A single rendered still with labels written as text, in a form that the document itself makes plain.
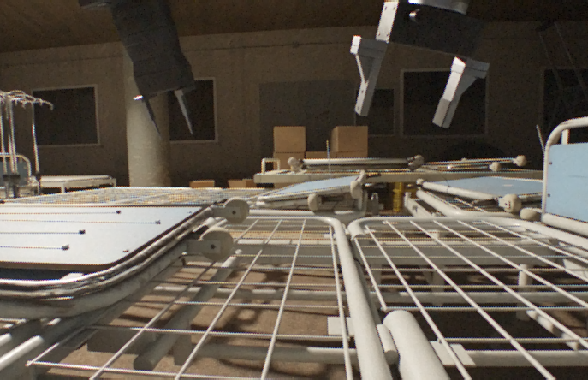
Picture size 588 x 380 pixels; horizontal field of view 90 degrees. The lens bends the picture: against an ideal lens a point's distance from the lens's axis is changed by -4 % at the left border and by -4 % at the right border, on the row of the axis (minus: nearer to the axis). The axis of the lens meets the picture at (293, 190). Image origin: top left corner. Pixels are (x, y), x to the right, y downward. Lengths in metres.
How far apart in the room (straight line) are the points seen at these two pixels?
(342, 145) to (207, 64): 3.98
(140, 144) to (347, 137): 2.90
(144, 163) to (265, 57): 3.35
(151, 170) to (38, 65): 5.04
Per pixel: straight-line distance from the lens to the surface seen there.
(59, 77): 8.87
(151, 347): 0.48
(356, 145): 4.06
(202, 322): 1.49
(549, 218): 1.11
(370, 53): 0.46
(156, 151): 4.92
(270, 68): 6.74
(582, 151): 1.03
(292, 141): 3.96
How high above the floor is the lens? 0.69
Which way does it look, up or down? 5 degrees down
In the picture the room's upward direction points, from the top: 1 degrees counter-clockwise
